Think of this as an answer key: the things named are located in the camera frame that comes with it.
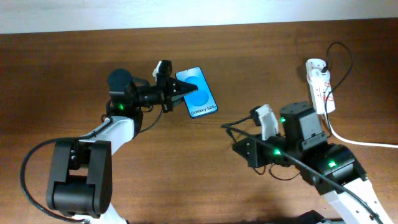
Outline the white power strip cord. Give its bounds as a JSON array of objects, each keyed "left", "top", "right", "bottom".
[{"left": 322, "top": 113, "right": 398, "bottom": 149}]

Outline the blue screen Galaxy smartphone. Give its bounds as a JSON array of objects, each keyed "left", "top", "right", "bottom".
[{"left": 175, "top": 67, "right": 218, "bottom": 119}]

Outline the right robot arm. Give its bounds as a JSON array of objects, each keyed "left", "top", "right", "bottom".
[{"left": 232, "top": 101, "right": 392, "bottom": 223}]

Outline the white USB charger adapter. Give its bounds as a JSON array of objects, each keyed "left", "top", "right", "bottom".
[{"left": 305, "top": 58, "right": 330, "bottom": 85}]

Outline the black USB charging cable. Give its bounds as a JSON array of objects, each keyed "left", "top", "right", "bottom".
[{"left": 226, "top": 41, "right": 354, "bottom": 141}]

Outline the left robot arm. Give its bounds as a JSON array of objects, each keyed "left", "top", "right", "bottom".
[{"left": 46, "top": 69, "right": 198, "bottom": 223}]

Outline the white power strip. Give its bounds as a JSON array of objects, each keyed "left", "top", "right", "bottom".
[{"left": 307, "top": 70, "right": 336, "bottom": 114}]

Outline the black camera cable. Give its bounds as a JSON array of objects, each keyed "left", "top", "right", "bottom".
[
  {"left": 20, "top": 107, "right": 164, "bottom": 223},
  {"left": 220, "top": 106, "right": 385, "bottom": 224}
]

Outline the right black camera cable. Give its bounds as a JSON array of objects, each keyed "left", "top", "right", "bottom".
[{"left": 220, "top": 106, "right": 385, "bottom": 224}]

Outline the left black camera cable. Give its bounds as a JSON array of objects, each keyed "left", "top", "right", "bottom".
[{"left": 20, "top": 107, "right": 164, "bottom": 223}]

